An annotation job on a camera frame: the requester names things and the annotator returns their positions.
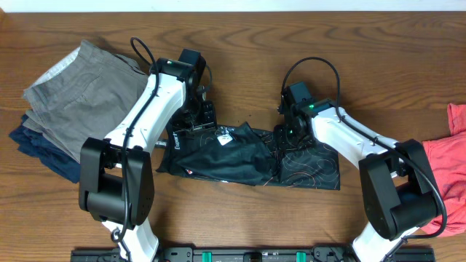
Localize black cycling jersey orange lines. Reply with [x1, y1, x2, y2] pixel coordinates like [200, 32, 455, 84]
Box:
[157, 123, 340, 190]

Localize red printed t-shirt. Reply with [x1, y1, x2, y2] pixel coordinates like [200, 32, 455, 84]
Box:
[422, 103, 466, 237]

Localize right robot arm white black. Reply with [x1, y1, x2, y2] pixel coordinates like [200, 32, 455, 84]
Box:
[277, 82, 446, 261]

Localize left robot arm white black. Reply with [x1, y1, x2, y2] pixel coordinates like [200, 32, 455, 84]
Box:
[71, 49, 217, 261]

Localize folded grey trousers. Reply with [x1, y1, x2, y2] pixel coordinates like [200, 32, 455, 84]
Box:
[23, 40, 148, 161]

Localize folded navy blue garment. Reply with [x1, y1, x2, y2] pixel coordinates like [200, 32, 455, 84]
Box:
[9, 114, 80, 183]

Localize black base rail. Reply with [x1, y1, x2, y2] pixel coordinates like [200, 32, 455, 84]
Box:
[70, 246, 436, 262]

